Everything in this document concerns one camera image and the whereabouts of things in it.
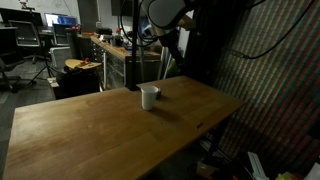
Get black vertical pole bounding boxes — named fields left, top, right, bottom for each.
left=129, top=0, right=140, bottom=92

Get cardboard box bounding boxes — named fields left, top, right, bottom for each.
left=195, top=160, right=218, bottom=180

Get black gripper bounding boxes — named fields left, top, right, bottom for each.
left=161, top=28, right=185, bottom=67

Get yellow-green item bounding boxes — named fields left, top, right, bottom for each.
left=275, top=171, right=305, bottom=180

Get lit computer monitor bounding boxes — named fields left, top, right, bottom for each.
left=44, top=12, right=79, bottom=28

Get round wooden board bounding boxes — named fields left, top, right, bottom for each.
left=64, top=58, right=103, bottom=71

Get white paper cup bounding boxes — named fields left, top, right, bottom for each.
left=140, top=85, right=159, bottom=111

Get black tripod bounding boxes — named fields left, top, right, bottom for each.
left=27, top=49, right=58, bottom=86

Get black office chair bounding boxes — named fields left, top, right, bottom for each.
left=0, top=49, right=25, bottom=94

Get red objects on board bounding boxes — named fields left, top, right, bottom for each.
left=79, top=57, right=92, bottom=66

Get multicolour patterned backdrop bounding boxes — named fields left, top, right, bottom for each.
left=213, top=0, right=320, bottom=178

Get black appliance on workbench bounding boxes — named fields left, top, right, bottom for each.
left=95, top=27, right=114, bottom=42

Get dark computer monitor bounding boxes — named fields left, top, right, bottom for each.
left=0, top=7, right=44, bottom=28

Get grey mesh office chair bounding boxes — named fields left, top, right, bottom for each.
left=8, top=19, right=44, bottom=65

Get white paper sheets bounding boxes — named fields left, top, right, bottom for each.
left=247, top=151, right=270, bottom=180

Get wood-topped drawer workbench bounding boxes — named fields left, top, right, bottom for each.
left=90, top=34, right=162, bottom=91

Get blue board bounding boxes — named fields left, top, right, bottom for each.
left=139, top=16, right=151, bottom=38

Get dark desk chair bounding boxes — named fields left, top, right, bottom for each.
left=51, top=23, right=73, bottom=47

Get leaning metal poles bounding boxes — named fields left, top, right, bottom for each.
left=156, top=46, right=174, bottom=81

